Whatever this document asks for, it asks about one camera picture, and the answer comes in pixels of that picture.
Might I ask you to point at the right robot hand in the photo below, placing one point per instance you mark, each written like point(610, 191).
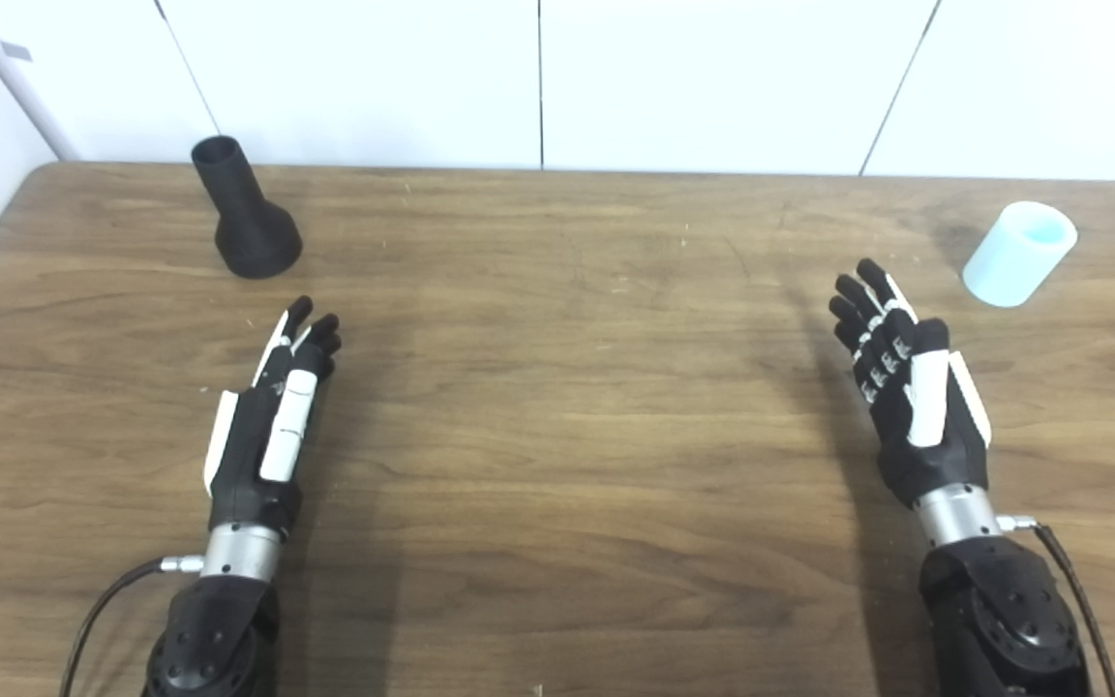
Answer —
point(935, 455)

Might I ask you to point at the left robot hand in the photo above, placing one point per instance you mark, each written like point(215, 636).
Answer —
point(257, 455)

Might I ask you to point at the black nozzle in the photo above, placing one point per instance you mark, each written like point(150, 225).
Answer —
point(250, 232)

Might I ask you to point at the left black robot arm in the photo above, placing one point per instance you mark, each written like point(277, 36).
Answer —
point(214, 629)

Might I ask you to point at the grey tape label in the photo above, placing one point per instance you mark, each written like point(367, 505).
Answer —
point(16, 51)

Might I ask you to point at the white corner post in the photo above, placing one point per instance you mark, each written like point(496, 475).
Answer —
point(20, 87)

